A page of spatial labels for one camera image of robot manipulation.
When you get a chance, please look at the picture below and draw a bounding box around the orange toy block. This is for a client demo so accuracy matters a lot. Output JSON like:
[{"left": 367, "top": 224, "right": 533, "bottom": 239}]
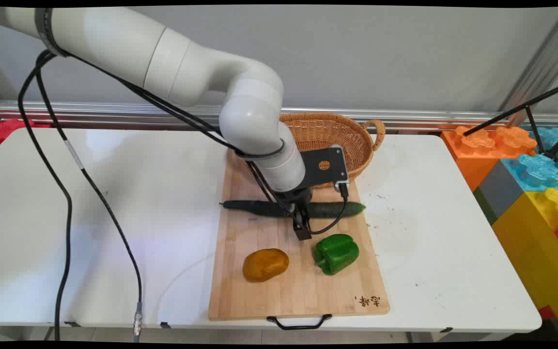
[{"left": 441, "top": 126, "right": 537, "bottom": 192}]

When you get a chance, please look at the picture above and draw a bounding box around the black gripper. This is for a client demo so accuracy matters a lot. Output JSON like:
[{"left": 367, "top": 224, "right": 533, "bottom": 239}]
[{"left": 274, "top": 187, "right": 315, "bottom": 241}]

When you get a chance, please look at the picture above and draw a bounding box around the black tripod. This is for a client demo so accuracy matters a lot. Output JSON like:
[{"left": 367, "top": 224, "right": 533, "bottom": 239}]
[{"left": 463, "top": 79, "right": 558, "bottom": 163}]

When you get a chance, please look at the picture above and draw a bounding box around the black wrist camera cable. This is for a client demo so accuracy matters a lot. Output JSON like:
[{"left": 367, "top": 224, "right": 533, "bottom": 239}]
[{"left": 307, "top": 182, "right": 350, "bottom": 236}]

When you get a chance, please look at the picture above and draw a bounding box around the bamboo cutting board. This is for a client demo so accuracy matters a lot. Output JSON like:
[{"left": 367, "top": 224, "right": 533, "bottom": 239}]
[{"left": 208, "top": 148, "right": 390, "bottom": 331}]

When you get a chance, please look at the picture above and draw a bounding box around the thin black cable white tag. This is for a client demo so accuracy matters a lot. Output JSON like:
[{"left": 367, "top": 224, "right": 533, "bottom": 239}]
[{"left": 35, "top": 58, "right": 143, "bottom": 342}]

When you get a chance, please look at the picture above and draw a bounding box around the aluminium frame rail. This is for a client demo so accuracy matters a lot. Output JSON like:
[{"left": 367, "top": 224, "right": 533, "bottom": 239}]
[{"left": 0, "top": 100, "right": 558, "bottom": 132}]

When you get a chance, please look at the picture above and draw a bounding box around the yellow toy block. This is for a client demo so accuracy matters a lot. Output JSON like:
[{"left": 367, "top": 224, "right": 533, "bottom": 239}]
[{"left": 491, "top": 187, "right": 558, "bottom": 341}]

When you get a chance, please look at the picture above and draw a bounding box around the black wrist camera mount plate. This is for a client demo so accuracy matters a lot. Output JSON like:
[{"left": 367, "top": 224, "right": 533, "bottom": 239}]
[{"left": 300, "top": 145, "right": 350, "bottom": 190}]

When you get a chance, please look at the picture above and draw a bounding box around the brown potato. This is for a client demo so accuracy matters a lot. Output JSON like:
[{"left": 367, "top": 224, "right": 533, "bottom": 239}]
[{"left": 243, "top": 248, "right": 290, "bottom": 283}]

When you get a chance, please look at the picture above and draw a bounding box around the woven wicker basket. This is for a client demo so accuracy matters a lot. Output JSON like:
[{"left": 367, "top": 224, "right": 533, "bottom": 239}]
[{"left": 279, "top": 112, "right": 386, "bottom": 189}]

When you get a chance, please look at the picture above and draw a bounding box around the light blue toy block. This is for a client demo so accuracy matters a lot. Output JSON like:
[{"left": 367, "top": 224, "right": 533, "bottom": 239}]
[{"left": 530, "top": 127, "right": 558, "bottom": 157}]

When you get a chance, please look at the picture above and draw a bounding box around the dark green cucumber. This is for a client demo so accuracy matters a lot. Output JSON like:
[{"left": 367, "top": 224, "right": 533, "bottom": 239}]
[{"left": 221, "top": 200, "right": 367, "bottom": 219}]

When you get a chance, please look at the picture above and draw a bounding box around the thick black cable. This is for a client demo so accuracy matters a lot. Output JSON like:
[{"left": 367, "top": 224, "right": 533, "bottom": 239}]
[{"left": 17, "top": 50, "right": 74, "bottom": 341}]

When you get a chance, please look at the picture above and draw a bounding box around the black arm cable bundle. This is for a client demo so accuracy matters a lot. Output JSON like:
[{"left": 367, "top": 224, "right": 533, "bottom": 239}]
[{"left": 59, "top": 48, "right": 309, "bottom": 231}]

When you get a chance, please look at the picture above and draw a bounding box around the green bell pepper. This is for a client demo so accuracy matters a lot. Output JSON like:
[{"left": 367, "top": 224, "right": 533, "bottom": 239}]
[{"left": 313, "top": 234, "right": 360, "bottom": 276}]

